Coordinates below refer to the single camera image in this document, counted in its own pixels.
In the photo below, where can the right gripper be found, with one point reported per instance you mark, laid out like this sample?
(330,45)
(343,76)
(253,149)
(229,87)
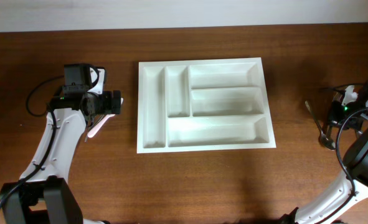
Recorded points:
(334,119)

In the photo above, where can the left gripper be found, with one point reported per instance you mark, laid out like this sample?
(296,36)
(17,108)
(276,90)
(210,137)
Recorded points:
(108,108)

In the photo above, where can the metal spoon bowl down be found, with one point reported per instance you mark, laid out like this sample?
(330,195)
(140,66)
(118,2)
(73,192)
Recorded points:
(323,139)

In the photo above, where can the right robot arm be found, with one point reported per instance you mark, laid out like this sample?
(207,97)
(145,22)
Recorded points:
(346,133)

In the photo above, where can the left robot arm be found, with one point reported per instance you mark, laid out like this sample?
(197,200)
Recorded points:
(42,194)

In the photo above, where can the pink plastic knife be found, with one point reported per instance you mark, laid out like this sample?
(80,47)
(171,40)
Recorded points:
(115,109)

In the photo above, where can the white plastic cutlery tray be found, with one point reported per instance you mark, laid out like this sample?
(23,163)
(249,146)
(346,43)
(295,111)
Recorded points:
(203,105)

